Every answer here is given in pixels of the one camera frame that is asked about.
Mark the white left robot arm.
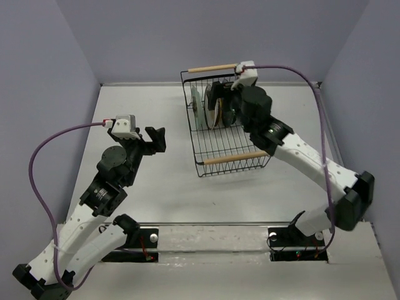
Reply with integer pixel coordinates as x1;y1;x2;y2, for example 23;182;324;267
12;127;166;299

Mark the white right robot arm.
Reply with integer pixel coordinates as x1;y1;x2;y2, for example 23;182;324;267
204;81;374;245

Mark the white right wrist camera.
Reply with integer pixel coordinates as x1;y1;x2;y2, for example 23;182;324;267
231;61;258;91

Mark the pale green plate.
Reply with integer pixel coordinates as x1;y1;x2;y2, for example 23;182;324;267
191;86;205;130

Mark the white plate orange sunburst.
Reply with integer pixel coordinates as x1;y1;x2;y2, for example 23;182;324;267
204;84;215;130

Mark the yellow brown rimmed plate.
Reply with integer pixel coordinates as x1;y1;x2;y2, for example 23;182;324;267
214;98;223;128

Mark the black wire dish rack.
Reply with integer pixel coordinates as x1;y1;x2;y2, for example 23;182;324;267
180;69;269;178

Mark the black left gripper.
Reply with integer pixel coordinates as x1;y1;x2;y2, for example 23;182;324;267
108;126;166;186

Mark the large dark teal plate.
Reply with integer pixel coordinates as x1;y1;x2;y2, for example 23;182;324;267
221;79;236;128

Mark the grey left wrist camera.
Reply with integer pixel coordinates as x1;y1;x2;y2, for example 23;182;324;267
111;114;136;138

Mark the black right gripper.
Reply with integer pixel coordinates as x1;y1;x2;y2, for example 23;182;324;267
207;79;252;133

